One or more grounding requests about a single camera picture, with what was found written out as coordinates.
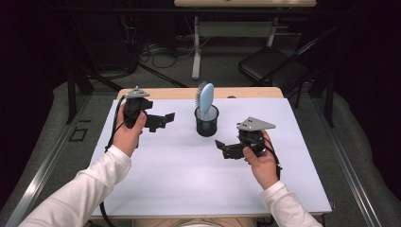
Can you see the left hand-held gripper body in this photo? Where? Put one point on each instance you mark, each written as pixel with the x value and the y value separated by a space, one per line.
pixel 134 108

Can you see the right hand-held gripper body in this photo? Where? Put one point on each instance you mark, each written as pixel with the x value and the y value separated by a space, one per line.
pixel 252 124

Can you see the black mesh pen cup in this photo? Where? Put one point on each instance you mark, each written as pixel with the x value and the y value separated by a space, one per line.
pixel 201 129

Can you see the light blue hairbrush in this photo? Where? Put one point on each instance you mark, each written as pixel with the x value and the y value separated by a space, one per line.
pixel 206 97

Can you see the person's left hand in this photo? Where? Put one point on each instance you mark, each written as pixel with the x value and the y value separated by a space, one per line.
pixel 127 138

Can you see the person's right hand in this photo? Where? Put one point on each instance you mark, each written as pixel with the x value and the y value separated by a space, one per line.
pixel 265 167

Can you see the floor socket plate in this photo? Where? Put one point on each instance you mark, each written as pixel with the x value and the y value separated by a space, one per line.
pixel 78 135

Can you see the black folding chair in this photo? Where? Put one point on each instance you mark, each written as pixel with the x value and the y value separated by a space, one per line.
pixel 268 63

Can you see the black metal stand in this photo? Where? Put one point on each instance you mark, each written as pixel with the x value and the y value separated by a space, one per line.
pixel 330 101
pixel 72 94

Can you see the white-framed desk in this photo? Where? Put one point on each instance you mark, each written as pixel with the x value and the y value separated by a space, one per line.
pixel 196 47

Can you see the black metal crossbar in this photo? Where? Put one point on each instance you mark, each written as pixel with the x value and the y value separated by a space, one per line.
pixel 126 12

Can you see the person's beige trousers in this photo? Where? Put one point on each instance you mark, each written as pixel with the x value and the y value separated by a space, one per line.
pixel 157 223

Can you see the metal floor rail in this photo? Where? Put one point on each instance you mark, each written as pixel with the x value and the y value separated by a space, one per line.
pixel 346 167
pixel 41 176

